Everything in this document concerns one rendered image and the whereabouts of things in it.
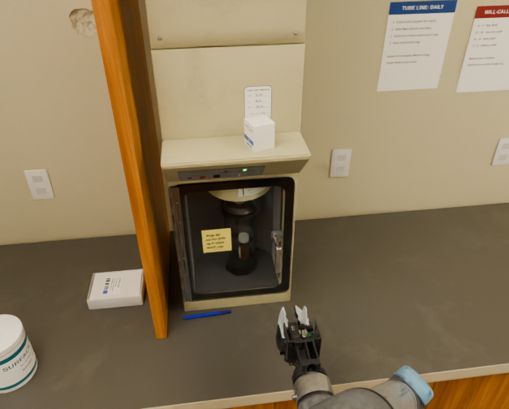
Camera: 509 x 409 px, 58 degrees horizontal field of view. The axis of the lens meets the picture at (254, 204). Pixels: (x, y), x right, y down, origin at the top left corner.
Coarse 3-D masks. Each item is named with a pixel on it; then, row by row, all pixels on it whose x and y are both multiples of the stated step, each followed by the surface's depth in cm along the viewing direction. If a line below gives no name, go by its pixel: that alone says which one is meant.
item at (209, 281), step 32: (192, 192) 112; (224, 192) 113; (256, 192) 115; (288, 192) 116; (192, 224) 118; (224, 224) 119; (256, 224) 120; (288, 224) 122; (192, 256) 124; (224, 256) 125; (256, 256) 127; (288, 256) 128; (192, 288) 130; (224, 288) 132; (256, 288) 134; (288, 288) 135
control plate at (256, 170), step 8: (232, 168) 100; (240, 168) 101; (248, 168) 102; (256, 168) 102; (264, 168) 103; (184, 176) 103; (192, 176) 104; (200, 176) 105; (208, 176) 105; (224, 176) 107; (232, 176) 108; (240, 176) 109
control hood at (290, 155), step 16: (176, 144) 102; (192, 144) 102; (208, 144) 102; (224, 144) 102; (240, 144) 102; (288, 144) 102; (304, 144) 102; (176, 160) 97; (192, 160) 96; (208, 160) 96; (224, 160) 97; (240, 160) 97; (256, 160) 97; (272, 160) 98; (288, 160) 99; (304, 160) 100; (176, 176) 103
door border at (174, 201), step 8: (176, 192) 112; (176, 200) 113; (176, 208) 114; (176, 216) 115; (176, 224) 117; (176, 232) 118; (184, 240) 120; (176, 248) 121; (184, 248) 122; (184, 256) 123; (184, 264) 125; (184, 272) 127; (184, 280) 128; (184, 288) 130
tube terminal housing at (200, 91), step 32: (160, 64) 95; (192, 64) 96; (224, 64) 96; (256, 64) 97; (288, 64) 98; (160, 96) 98; (192, 96) 99; (224, 96) 100; (288, 96) 102; (192, 128) 104; (224, 128) 105; (288, 128) 107
